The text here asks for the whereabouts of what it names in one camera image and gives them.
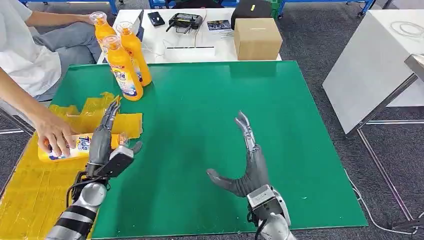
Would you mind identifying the person's right hand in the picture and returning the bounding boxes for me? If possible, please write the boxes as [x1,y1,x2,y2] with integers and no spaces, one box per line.
[33,112,78,158]

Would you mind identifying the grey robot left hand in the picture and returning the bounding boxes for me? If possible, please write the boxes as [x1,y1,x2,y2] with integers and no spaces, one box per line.
[86,99,144,167]

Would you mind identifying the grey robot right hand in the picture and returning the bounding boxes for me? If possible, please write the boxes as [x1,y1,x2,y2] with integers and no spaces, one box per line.
[205,110,271,199]

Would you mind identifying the orange plastic bottle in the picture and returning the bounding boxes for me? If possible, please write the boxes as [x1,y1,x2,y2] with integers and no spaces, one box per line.
[88,11,117,64]
[115,20,153,88]
[37,132,128,164]
[101,34,144,102]

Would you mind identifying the yellow plastic sheet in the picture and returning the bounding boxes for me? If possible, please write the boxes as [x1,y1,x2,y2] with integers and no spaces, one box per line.
[0,92,144,240]

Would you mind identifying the person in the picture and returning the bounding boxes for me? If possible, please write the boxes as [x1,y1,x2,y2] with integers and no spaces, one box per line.
[0,0,102,102]

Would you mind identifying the green table mat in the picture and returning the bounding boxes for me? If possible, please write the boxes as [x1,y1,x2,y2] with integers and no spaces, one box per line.
[49,60,369,240]

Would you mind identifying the white desk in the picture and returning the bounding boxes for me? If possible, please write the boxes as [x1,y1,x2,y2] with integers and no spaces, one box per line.
[96,8,282,65]

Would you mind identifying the brown cardboard box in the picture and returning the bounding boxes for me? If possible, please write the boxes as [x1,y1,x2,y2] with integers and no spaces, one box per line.
[233,17,283,62]

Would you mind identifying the white carton with dark side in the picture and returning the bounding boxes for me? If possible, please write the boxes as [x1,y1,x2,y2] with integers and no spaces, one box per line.
[127,9,146,42]

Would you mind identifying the black smartphone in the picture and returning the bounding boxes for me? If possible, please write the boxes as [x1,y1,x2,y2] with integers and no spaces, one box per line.
[147,11,166,27]

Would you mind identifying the printed booklet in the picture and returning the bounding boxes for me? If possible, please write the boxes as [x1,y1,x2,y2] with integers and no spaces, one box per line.
[206,19,234,38]

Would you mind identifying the black remote controller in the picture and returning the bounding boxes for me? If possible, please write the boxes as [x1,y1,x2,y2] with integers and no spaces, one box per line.
[165,12,204,35]

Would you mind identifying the white side table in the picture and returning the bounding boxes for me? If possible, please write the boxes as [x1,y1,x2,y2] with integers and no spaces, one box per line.
[321,9,424,221]

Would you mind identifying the green plastic crate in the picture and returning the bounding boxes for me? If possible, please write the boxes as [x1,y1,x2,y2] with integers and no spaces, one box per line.
[264,0,282,20]

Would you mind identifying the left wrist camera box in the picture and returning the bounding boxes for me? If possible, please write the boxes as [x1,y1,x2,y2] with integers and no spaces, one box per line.
[93,145,135,179]

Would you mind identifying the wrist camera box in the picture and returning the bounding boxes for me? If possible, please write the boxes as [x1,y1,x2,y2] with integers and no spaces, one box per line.
[93,145,135,179]
[246,184,286,223]

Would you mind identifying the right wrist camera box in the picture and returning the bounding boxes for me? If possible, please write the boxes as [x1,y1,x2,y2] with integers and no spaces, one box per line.
[246,184,286,223]

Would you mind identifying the grey metal chair frame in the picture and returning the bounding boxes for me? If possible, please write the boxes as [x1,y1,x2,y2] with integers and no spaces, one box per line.
[0,107,36,137]

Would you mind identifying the white floor cable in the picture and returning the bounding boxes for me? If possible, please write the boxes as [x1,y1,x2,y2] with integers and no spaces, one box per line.
[344,168,424,236]

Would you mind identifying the blue metal rack frame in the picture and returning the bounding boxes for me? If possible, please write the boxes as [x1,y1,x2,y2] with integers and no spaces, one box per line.
[149,0,377,17]
[19,0,118,16]

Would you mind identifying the coiled white cable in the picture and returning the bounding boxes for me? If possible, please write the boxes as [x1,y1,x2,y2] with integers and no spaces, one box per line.
[390,20,424,37]

